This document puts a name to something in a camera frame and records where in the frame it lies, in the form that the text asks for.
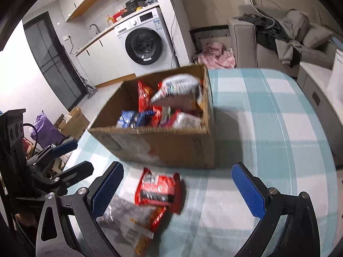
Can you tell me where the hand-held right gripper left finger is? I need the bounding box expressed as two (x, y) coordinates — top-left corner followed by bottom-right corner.
(36, 161), (124, 257)

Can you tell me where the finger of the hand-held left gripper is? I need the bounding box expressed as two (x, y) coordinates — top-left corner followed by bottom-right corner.
(27, 139), (78, 167)
(31, 161), (94, 191)

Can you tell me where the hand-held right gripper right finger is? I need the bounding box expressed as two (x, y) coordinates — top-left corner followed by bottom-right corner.
(232, 162), (320, 257)

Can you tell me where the grey white snack packet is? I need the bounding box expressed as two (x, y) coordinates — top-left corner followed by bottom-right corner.
(96, 195), (167, 256)

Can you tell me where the red black snack packet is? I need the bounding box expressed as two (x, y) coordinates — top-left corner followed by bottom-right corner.
(134, 167), (186, 215)

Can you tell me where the blue snack packet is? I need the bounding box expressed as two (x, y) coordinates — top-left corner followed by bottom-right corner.
(116, 110), (153, 129)

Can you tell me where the brown cardboard box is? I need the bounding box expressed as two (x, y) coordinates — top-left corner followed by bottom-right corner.
(88, 64), (216, 170)

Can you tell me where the white red snack packet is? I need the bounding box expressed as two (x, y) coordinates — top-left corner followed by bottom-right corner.
(171, 111), (203, 129)

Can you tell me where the red yellow snack packet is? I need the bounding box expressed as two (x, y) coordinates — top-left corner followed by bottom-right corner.
(137, 81), (155, 113)

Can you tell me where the large white snack packet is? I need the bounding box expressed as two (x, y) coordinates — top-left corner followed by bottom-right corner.
(150, 74), (203, 105)

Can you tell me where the purple plastic bag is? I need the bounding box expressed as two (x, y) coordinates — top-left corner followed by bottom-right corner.
(29, 111), (65, 150)

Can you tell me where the small printed cardboard box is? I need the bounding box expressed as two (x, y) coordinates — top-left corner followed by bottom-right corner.
(54, 108), (90, 141)

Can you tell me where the teal checked tablecloth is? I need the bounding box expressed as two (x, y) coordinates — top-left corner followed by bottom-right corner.
(63, 68), (338, 257)

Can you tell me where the floor mop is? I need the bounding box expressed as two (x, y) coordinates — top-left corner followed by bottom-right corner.
(79, 76), (97, 99)

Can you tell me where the dark glass door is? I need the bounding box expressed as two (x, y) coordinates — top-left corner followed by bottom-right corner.
(24, 11), (86, 111)

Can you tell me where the white kitchen counter cabinet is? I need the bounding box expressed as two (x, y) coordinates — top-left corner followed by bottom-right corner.
(75, 27), (140, 87)

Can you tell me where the grey side table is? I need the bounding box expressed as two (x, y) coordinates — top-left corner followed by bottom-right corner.
(297, 61), (343, 164)

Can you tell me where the white washing machine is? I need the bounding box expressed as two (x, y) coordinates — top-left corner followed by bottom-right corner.
(114, 7), (179, 71)

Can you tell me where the pink cloth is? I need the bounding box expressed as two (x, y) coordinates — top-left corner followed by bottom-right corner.
(193, 42), (236, 69)

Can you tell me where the red packet on counter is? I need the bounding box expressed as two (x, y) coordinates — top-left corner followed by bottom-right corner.
(113, 9), (128, 23)

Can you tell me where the grey hoodie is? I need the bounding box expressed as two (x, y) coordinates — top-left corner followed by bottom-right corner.
(275, 39), (302, 68)

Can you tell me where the beige sofa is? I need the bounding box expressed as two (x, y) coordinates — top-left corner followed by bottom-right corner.
(228, 5), (338, 78)

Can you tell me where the dark grey garment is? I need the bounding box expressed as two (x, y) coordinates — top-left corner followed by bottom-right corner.
(233, 13), (290, 50)

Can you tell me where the black white patterned panel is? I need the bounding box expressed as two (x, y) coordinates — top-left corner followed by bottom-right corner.
(190, 25), (231, 54)

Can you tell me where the black rice cooker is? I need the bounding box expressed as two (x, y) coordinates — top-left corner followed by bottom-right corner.
(125, 0), (147, 12)

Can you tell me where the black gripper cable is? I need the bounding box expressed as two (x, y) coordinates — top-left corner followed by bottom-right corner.
(24, 123), (38, 151)

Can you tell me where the white wall cabinet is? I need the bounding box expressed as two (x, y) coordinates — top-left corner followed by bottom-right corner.
(59, 0), (108, 22)

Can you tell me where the white cable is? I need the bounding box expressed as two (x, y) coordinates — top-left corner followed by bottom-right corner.
(248, 1), (275, 29)

